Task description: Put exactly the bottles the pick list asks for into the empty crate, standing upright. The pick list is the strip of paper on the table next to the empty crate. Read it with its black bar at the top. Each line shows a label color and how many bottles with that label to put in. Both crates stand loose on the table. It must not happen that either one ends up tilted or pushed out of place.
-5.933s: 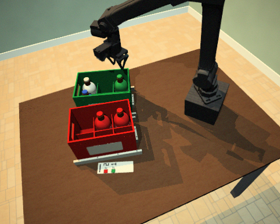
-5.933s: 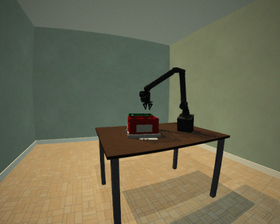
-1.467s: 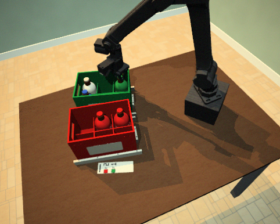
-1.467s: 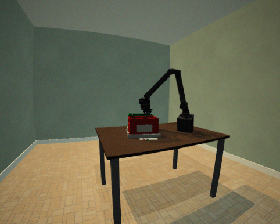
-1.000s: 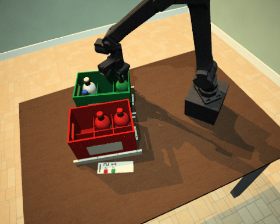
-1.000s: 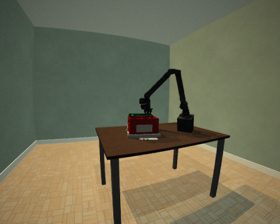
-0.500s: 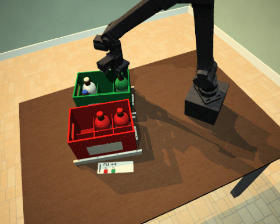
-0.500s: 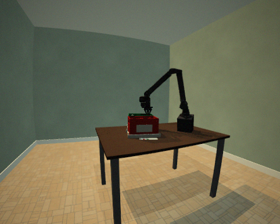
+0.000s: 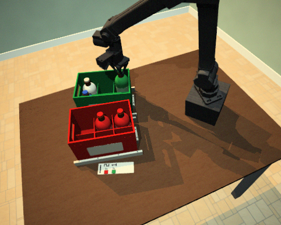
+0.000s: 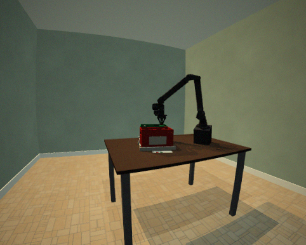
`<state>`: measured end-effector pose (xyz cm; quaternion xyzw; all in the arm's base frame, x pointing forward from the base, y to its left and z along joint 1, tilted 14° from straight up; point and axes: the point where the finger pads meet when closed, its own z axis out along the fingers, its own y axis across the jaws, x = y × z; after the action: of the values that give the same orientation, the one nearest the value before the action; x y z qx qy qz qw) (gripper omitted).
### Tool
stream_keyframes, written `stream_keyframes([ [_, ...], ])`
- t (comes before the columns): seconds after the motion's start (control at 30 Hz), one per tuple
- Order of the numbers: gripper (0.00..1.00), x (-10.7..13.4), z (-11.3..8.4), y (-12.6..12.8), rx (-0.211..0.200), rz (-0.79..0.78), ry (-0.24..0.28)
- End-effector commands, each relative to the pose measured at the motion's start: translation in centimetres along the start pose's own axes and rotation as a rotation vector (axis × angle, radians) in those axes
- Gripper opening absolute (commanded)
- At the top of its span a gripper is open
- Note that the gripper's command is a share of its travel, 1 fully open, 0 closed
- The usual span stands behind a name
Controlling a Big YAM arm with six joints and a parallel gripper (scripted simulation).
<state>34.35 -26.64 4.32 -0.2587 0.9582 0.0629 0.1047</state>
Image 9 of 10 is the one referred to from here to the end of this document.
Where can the red crate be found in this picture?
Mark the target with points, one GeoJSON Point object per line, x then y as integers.
{"type": "Point", "coordinates": [87, 143]}

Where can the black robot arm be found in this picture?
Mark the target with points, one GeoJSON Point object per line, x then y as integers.
{"type": "Point", "coordinates": [204, 81]}

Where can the white bottle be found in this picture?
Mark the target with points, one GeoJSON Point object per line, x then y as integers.
{"type": "Point", "coordinates": [89, 86]}

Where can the white paper pick list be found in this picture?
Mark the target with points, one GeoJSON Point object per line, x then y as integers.
{"type": "Point", "coordinates": [116, 168]}

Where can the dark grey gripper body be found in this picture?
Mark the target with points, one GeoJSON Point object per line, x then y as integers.
{"type": "Point", "coordinates": [122, 63]}

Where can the blue bottle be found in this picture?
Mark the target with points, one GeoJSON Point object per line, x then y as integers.
{"type": "Point", "coordinates": [86, 93]}

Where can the green bottle crate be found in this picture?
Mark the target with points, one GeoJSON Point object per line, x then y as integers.
{"type": "Point", "coordinates": [104, 81]}

